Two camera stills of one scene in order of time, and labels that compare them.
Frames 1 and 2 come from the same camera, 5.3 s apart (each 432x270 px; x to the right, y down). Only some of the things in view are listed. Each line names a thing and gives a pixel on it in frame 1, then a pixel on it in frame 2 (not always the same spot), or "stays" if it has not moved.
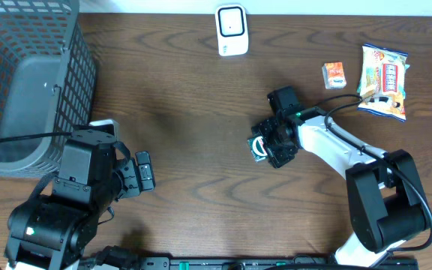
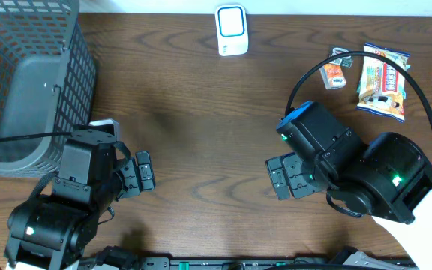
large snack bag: x=382 y=82 stays
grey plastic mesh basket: x=35 y=73 stays
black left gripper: x=130 y=176 stays
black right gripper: x=276 y=157 → x=299 y=184
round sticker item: x=257 y=148 → x=346 y=61
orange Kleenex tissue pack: x=334 y=76 stays
